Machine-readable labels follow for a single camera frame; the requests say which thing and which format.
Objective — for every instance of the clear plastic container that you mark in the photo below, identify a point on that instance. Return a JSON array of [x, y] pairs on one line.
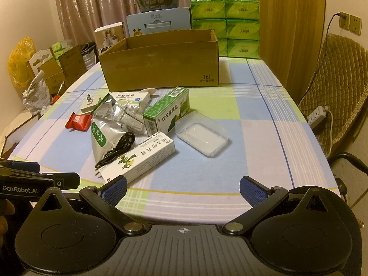
[[201, 135]]

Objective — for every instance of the small orange object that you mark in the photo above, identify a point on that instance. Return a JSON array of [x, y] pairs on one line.
[[56, 99]]

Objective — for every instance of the light blue carton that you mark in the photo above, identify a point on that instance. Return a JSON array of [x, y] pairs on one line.
[[161, 20]]

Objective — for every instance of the wall socket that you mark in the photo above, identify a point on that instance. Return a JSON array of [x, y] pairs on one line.
[[344, 23]]

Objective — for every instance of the white ointment box bird print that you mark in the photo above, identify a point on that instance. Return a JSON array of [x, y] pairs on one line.
[[143, 155]]

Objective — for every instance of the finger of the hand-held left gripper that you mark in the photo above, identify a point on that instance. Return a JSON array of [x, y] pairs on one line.
[[23, 166], [67, 180]]

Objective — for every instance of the wooden door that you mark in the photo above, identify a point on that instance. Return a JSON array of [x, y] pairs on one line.
[[287, 34]]

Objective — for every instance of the silver foil pouch green label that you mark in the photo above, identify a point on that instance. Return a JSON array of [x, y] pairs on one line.
[[110, 126]]

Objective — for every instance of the white green-striped medicine box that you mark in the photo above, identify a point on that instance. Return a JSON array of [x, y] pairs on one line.
[[129, 97]]

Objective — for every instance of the white stacked containers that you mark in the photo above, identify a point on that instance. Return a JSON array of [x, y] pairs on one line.
[[90, 56]]

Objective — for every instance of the black chair frame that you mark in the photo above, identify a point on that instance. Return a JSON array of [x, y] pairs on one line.
[[353, 161]]

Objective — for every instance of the brown cardboard carton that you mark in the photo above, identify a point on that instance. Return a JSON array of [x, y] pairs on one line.
[[69, 66]]

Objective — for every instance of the pink curtain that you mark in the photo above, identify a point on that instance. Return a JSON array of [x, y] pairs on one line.
[[95, 3]]

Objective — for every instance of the yellow plastic bag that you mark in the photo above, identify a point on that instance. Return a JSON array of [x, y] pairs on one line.
[[20, 63]]

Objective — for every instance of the green medicine box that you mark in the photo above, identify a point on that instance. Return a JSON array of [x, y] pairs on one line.
[[166, 109]]

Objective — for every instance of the white box with photo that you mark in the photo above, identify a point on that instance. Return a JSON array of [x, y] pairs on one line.
[[109, 37]]

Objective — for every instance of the cardboard box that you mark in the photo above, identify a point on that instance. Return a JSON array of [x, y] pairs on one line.
[[161, 66], [17, 132]]

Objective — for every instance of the stack of green tissue packs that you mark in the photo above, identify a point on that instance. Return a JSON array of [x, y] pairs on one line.
[[224, 26]]

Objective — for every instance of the checked cloth desktop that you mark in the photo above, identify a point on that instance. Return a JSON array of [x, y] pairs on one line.
[[258, 106]]

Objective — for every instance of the crumpled clear plastic bag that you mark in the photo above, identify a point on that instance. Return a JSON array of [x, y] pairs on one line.
[[36, 92]]

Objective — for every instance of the flat cardboard box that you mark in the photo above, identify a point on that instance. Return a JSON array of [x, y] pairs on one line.
[[17, 132]]

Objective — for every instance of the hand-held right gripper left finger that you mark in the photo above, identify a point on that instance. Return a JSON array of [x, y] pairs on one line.
[[115, 190]]

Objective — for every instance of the white power strip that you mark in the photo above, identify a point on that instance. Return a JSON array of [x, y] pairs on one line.
[[316, 117]]

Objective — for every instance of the white plastic spoon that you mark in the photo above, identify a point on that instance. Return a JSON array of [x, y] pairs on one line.
[[151, 91]]

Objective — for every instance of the red snack packet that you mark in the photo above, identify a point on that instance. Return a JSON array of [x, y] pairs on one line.
[[78, 121]]

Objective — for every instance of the white cutout cardboard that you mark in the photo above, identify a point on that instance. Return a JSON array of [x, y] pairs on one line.
[[40, 59]]

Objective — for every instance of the silver pill blister packs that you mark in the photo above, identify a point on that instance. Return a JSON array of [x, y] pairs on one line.
[[130, 120]]

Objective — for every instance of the small green tissue packs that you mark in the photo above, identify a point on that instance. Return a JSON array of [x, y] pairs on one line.
[[60, 47]]

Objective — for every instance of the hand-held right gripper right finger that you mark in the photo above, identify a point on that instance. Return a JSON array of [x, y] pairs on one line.
[[253, 191]]

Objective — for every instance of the chair with quilted cover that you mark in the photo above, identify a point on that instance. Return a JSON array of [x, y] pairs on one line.
[[339, 86]]

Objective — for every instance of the white plug adapter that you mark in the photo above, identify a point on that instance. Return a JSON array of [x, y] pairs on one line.
[[89, 105]]

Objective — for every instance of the person's left hand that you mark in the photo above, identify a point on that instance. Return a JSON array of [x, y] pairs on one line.
[[5, 208]]

